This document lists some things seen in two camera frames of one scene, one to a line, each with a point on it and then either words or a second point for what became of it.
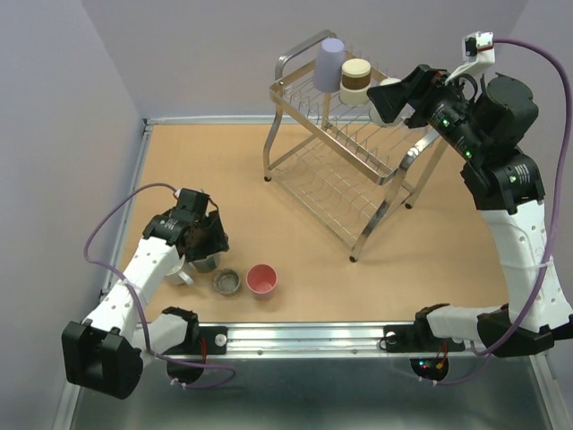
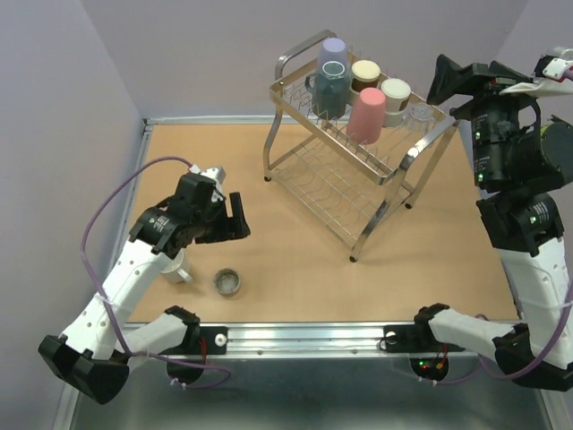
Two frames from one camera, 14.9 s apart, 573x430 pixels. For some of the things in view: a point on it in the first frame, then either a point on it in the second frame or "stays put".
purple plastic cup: (329, 57) stays put
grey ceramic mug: (209, 264) -> (329, 90)
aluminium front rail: (281, 341) stays put
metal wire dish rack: (330, 157) stays put
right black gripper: (423, 89) -> (450, 77)
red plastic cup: (261, 279) -> (364, 121)
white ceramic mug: (175, 271) stays put
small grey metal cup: (226, 281) stays put
